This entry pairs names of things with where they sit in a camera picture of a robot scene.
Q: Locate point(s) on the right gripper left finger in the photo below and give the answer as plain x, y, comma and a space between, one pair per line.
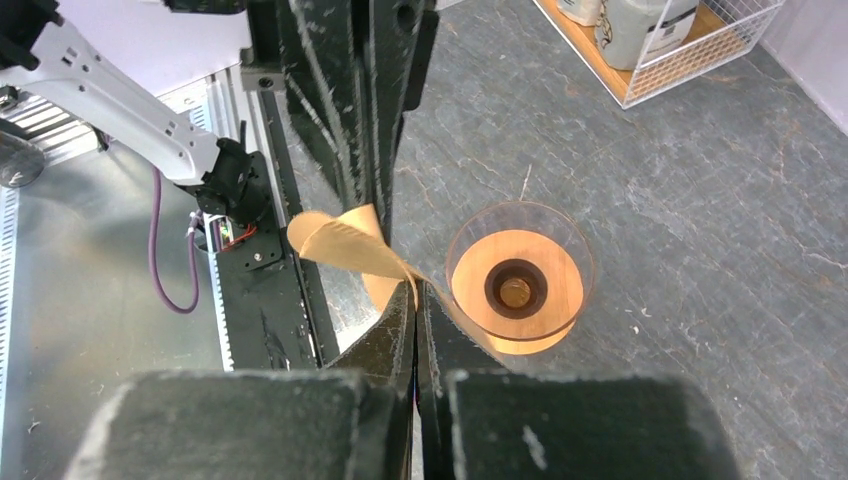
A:
351, 420

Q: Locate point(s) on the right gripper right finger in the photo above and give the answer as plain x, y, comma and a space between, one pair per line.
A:
483, 421

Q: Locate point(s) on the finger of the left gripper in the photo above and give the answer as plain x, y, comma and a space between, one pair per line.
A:
398, 38
306, 49

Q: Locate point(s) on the amber glass carafe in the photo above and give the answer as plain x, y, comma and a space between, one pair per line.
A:
515, 293

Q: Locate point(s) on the clear glass dripper cone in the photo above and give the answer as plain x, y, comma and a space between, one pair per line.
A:
530, 241

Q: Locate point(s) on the brown paper coffee filter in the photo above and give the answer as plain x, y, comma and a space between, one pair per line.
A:
354, 242

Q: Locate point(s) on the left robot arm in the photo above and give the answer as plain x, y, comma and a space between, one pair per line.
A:
44, 54

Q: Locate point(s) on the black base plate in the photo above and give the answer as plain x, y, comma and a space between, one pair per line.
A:
270, 305

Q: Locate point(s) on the white wire shelf rack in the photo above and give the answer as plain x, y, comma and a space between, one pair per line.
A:
722, 31

